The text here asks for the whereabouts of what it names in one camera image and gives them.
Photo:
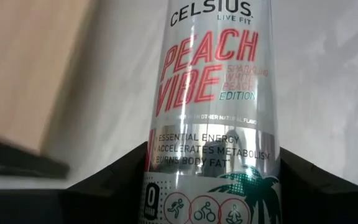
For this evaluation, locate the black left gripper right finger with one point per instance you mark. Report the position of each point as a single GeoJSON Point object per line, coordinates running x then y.
{"type": "Point", "coordinates": [322, 202]}

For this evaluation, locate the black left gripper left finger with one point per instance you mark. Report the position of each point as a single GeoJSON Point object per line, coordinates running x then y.
{"type": "Point", "coordinates": [113, 199]}

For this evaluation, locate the white Celsius Peach Vibe can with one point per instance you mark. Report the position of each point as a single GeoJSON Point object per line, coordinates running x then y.
{"type": "Point", "coordinates": [210, 93]}

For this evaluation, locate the white table cover sheet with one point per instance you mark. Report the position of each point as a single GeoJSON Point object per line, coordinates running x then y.
{"type": "Point", "coordinates": [113, 93]}

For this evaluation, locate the wooden board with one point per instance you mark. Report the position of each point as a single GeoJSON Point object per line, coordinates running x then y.
{"type": "Point", "coordinates": [17, 77]}

